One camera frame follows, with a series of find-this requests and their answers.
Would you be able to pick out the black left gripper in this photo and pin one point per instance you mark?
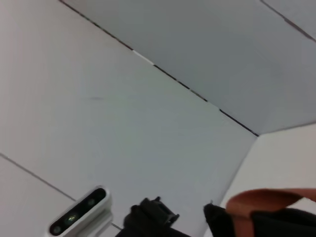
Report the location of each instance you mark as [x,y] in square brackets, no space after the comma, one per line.
[153,230]

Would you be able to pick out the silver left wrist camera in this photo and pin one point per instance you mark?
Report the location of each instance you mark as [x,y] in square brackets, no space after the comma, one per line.
[81,212]

